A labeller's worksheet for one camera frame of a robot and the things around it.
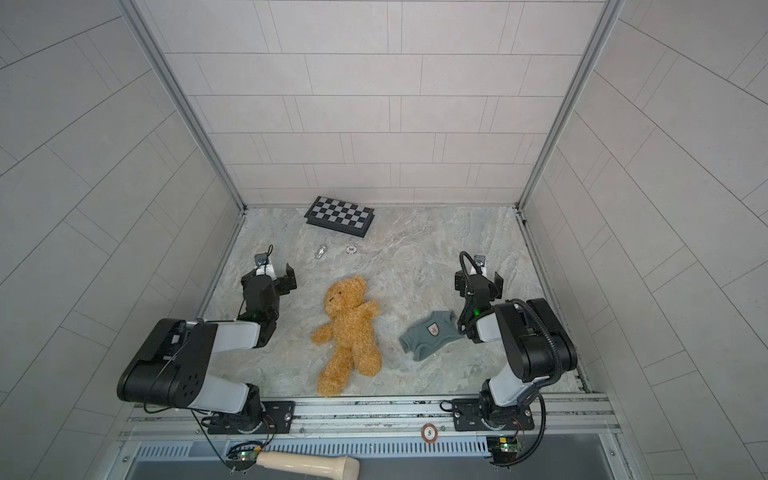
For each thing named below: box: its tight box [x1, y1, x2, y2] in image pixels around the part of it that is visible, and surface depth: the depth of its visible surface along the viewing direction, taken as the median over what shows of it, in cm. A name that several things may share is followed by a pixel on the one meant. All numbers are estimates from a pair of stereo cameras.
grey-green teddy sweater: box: [399, 310, 463, 361], surface depth 85 cm
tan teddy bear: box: [311, 277, 383, 398], surface depth 80 cm
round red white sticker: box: [421, 423, 439, 443], surface depth 71 cm
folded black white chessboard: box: [304, 196, 375, 238], surface depth 112 cm
